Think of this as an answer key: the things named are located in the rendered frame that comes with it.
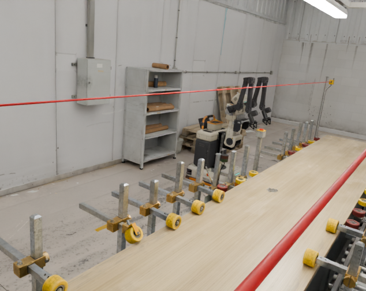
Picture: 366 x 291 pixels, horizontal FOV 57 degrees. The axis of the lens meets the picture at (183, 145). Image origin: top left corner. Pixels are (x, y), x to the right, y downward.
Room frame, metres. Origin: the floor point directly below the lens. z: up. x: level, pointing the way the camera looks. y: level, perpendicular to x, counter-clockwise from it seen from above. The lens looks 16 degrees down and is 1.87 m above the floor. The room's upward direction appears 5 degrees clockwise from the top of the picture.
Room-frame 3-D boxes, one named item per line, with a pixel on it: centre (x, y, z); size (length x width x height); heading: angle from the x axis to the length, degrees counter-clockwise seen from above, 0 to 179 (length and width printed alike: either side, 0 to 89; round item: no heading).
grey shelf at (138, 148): (5.49, 0.54, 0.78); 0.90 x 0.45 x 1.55; 145
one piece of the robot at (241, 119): (4.53, -0.76, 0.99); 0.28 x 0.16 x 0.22; 145
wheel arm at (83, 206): (1.69, 0.41, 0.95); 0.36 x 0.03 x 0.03; 55
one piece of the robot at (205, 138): (4.75, -0.45, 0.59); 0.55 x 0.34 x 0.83; 145
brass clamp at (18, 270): (1.22, 0.59, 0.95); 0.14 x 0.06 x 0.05; 145
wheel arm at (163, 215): (1.85, 0.21, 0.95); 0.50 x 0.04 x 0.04; 55
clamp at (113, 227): (1.63, 0.30, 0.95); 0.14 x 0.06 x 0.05; 145
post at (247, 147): (2.88, -0.57, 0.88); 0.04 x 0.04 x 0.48; 55
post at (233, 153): (2.68, -0.42, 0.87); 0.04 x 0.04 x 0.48; 55
